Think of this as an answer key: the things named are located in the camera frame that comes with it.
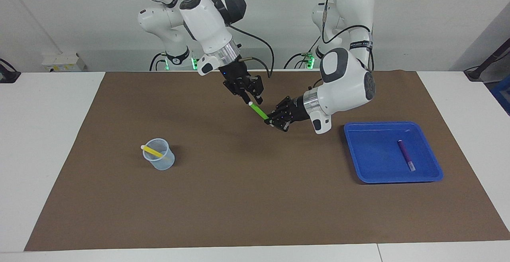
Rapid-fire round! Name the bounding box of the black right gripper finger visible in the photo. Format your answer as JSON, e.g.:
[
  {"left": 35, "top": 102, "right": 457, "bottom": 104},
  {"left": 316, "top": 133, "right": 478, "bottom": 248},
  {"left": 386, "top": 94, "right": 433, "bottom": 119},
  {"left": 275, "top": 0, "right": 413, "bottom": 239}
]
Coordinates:
[
  {"left": 249, "top": 75, "right": 265, "bottom": 105},
  {"left": 237, "top": 87, "right": 253, "bottom": 104}
]

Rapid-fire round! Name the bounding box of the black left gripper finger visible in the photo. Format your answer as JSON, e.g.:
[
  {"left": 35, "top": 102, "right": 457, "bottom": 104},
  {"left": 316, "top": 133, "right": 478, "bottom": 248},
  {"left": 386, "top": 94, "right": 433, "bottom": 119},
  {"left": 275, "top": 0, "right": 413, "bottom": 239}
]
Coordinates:
[
  {"left": 264, "top": 116, "right": 291, "bottom": 132},
  {"left": 269, "top": 96, "right": 292, "bottom": 121}
]

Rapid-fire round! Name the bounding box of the green marker pen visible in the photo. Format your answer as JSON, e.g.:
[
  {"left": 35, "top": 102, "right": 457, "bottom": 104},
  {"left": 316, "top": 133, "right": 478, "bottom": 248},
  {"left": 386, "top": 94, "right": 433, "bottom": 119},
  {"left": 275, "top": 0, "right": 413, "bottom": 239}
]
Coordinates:
[{"left": 248, "top": 102, "right": 271, "bottom": 121}]

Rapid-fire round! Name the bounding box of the yellow marker pen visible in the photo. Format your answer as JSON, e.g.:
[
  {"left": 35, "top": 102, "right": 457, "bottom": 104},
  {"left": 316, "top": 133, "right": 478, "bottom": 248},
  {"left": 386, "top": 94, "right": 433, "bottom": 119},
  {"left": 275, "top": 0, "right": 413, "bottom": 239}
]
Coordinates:
[{"left": 141, "top": 145, "right": 166, "bottom": 159}]

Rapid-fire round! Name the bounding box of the purple marker pen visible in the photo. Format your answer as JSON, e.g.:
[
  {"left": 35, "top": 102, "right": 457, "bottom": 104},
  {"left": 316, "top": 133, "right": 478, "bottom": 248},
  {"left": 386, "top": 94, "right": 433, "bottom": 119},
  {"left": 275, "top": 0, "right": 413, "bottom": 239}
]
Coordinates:
[{"left": 398, "top": 140, "right": 416, "bottom": 172}]

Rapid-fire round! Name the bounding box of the brown table mat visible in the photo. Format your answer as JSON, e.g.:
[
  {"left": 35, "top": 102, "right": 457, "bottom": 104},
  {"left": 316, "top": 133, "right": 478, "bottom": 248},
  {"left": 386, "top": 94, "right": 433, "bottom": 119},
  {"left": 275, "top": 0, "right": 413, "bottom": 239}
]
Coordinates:
[{"left": 24, "top": 70, "right": 510, "bottom": 252}]

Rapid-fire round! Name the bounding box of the blue plastic tray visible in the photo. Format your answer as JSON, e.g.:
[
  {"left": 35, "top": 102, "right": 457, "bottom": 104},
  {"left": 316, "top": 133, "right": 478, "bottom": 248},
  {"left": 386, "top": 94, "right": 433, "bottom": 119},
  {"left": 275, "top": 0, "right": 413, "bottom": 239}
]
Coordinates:
[{"left": 343, "top": 121, "right": 444, "bottom": 184}]

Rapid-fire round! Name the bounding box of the translucent plastic cup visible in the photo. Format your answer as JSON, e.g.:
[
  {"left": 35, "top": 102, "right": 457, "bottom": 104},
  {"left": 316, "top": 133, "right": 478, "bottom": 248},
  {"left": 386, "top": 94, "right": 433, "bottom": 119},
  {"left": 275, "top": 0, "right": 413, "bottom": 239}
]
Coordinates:
[{"left": 143, "top": 138, "right": 175, "bottom": 171}]

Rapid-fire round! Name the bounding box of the white power strip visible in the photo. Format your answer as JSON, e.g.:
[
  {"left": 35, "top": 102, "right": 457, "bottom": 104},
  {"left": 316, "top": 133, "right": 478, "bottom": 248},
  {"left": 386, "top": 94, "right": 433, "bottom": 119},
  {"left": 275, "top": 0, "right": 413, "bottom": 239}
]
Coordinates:
[{"left": 42, "top": 53, "right": 87, "bottom": 73}]

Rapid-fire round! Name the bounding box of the blue crate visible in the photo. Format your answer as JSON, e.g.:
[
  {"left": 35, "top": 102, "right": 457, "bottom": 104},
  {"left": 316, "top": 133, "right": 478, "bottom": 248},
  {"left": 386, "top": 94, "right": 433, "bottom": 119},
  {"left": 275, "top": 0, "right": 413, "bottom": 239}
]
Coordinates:
[{"left": 490, "top": 75, "right": 510, "bottom": 116}]

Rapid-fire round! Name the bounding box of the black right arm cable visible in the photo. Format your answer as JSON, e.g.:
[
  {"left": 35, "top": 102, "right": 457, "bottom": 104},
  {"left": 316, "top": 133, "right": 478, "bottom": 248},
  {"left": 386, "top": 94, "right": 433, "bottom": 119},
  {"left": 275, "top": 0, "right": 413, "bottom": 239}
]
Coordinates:
[{"left": 223, "top": 23, "right": 275, "bottom": 79}]

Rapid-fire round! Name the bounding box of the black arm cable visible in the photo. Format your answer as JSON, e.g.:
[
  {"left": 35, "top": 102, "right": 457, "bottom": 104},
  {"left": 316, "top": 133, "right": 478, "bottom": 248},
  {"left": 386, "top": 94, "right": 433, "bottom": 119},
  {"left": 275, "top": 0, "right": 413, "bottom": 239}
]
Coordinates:
[
  {"left": 317, "top": 0, "right": 375, "bottom": 73},
  {"left": 223, "top": 23, "right": 275, "bottom": 79}
]

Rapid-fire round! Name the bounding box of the black base cable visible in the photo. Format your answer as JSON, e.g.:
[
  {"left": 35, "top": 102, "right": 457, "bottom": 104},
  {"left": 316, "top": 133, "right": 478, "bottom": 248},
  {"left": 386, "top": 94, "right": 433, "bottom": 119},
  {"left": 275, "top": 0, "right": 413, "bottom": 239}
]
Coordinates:
[
  {"left": 284, "top": 53, "right": 309, "bottom": 70},
  {"left": 149, "top": 53, "right": 167, "bottom": 71}
]

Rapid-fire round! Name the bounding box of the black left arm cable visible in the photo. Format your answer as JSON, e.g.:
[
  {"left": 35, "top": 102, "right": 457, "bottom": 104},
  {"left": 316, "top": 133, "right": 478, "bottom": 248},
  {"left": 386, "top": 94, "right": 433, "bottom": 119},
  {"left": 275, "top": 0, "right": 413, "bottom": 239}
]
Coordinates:
[{"left": 317, "top": 0, "right": 375, "bottom": 73}]

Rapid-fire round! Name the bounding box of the black camera stand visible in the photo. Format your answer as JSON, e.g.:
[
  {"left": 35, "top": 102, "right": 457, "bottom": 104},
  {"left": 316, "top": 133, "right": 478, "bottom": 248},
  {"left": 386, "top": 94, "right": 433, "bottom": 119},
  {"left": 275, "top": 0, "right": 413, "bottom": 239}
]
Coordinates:
[{"left": 464, "top": 39, "right": 510, "bottom": 82}]

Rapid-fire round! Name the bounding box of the black clamp mount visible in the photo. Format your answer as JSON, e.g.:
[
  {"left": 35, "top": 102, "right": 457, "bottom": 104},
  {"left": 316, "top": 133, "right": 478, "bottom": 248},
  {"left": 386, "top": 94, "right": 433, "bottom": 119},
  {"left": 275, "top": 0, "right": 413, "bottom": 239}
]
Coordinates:
[{"left": 0, "top": 58, "right": 21, "bottom": 84}]

